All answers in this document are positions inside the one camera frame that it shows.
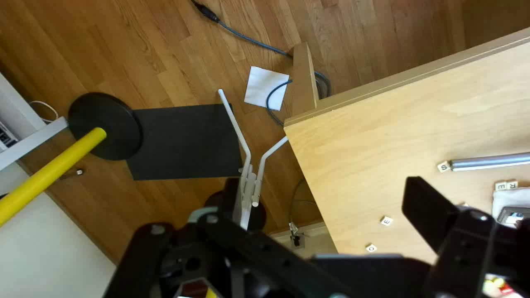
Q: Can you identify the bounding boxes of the light wooden table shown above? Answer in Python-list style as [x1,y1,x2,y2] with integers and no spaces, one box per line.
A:
[281,26,530,266]

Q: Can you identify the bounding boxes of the white paper sheet on floor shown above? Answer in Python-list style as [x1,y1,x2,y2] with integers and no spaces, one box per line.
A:
[243,64,291,112]

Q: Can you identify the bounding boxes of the dark blue cable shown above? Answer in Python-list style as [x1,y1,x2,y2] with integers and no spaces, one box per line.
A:
[263,77,294,129]

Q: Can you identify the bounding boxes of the white coat stand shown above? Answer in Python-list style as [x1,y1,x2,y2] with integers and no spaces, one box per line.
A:
[215,87,289,231]

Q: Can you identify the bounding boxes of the small black white plug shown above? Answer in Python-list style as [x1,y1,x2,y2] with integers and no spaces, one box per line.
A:
[286,221,307,248]

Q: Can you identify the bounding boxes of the grey floor cable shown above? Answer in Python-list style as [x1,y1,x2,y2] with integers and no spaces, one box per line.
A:
[190,0,332,101]

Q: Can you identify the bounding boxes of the white TV stand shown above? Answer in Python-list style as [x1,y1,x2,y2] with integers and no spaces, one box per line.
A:
[0,71,69,172]

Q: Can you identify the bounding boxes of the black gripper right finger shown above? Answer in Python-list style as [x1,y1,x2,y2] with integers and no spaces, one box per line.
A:
[400,175,530,298]

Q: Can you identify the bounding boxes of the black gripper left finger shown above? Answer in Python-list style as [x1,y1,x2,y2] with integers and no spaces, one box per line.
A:
[104,175,354,298]

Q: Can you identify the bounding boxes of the black flat floor plate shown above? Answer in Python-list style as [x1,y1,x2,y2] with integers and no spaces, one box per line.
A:
[123,102,244,182]

